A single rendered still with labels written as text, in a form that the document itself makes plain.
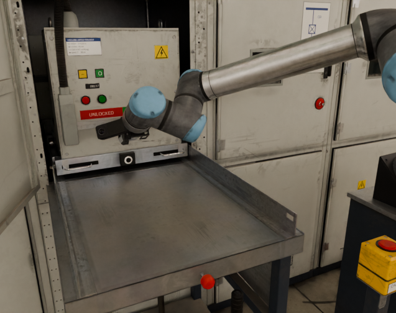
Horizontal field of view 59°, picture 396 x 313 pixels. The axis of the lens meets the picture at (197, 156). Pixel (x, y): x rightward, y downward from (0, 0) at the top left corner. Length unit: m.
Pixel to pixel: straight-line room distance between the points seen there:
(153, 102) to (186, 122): 0.11
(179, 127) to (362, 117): 1.30
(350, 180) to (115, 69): 1.41
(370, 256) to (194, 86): 0.64
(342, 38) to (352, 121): 1.10
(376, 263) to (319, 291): 1.33
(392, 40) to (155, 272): 0.73
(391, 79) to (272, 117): 0.90
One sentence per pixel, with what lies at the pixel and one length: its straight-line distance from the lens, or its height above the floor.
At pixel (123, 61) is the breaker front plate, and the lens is 1.41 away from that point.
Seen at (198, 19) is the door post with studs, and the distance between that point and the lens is 1.46.
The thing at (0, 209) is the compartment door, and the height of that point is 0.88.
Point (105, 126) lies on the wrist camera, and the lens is 1.16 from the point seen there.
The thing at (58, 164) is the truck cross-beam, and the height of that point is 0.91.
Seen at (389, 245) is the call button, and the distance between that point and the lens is 0.93.
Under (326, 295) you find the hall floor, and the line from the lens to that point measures 2.22.
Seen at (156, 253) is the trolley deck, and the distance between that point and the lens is 0.92.
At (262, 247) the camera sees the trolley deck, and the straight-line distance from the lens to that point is 0.95.
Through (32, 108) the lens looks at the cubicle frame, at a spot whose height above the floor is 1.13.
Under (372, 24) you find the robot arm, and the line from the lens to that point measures 0.95.
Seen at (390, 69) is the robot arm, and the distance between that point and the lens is 0.84.
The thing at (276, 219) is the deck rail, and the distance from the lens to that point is 1.05.
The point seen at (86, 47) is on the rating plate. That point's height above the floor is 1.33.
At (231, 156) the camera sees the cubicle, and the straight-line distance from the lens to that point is 1.60.
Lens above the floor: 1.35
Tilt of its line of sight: 18 degrees down
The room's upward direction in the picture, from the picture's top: straight up
